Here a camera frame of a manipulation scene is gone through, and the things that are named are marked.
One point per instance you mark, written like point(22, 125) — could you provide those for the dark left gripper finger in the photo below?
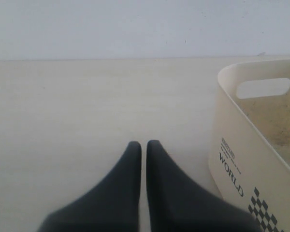
point(111, 206)

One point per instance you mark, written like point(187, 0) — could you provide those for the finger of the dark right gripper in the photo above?
point(178, 204)

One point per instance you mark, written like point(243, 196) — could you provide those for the white plastic bin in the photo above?
point(249, 157)

